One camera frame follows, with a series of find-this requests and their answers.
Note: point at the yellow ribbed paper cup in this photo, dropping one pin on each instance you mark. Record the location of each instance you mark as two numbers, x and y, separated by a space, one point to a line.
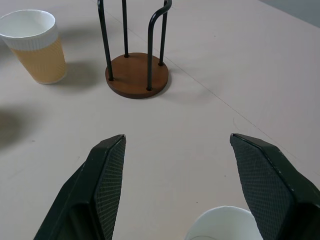
220 225
37 60

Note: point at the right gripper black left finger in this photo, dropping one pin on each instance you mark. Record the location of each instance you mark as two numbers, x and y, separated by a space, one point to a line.
82 200

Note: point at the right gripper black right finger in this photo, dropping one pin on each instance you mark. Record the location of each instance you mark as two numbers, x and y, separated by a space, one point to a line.
275 190

